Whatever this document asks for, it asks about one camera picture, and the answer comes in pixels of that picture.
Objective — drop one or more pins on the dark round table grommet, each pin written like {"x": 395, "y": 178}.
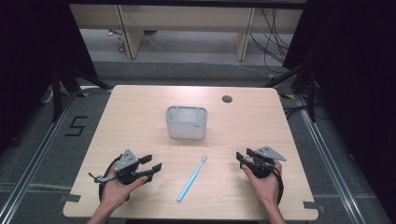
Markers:
{"x": 227, "y": 99}

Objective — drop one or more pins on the black curtain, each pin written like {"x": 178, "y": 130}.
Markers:
{"x": 358, "y": 77}
{"x": 31, "y": 62}

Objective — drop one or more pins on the grey toothbrush holder box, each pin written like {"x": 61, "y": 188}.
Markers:
{"x": 186, "y": 123}

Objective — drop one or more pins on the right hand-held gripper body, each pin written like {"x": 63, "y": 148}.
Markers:
{"x": 264, "y": 163}

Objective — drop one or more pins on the person's left hand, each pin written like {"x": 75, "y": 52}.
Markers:
{"x": 116, "y": 193}

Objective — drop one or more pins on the black metal stand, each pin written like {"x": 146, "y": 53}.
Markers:
{"x": 57, "y": 93}
{"x": 311, "y": 93}

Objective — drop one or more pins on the small colourful floor clutter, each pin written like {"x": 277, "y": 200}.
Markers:
{"x": 120, "y": 43}

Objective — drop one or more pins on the light blue toothbrush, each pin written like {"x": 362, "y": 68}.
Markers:
{"x": 191, "y": 179}

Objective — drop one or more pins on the black tape floor numeral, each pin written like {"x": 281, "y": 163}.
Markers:
{"x": 76, "y": 126}

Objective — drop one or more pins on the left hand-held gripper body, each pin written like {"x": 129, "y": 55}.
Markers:
{"x": 127, "y": 163}

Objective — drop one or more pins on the person's right hand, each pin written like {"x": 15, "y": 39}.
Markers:
{"x": 264, "y": 188}

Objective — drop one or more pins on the metal floor rail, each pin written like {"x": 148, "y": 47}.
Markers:
{"x": 34, "y": 165}
{"x": 330, "y": 165}

